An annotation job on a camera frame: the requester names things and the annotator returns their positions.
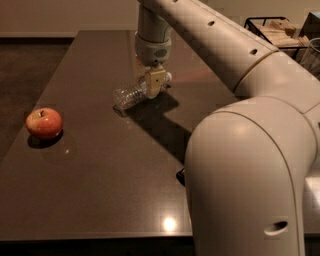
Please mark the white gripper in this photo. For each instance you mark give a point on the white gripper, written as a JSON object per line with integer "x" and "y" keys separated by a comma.
{"x": 151, "y": 51}

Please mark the clear plastic water bottle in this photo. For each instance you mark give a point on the clear plastic water bottle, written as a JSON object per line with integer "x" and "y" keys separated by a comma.
{"x": 128, "y": 97}

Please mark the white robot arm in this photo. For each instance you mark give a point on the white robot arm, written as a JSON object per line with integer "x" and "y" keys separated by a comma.
{"x": 246, "y": 163}

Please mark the black rxbar chocolate wrapper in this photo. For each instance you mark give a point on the black rxbar chocolate wrapper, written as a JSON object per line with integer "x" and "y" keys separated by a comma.
{"x": 180, "y": 176}

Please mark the red apple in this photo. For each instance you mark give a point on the red apple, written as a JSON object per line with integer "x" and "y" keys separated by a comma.
{"x": 44, "y": 124}

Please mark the white napkins in basket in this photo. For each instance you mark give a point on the white napkins in basket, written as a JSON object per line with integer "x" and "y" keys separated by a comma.
{"x": 281, "y": 33}

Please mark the black wire basket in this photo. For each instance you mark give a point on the black wire basket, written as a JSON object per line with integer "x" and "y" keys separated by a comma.
{"x": 253, "y": 24}

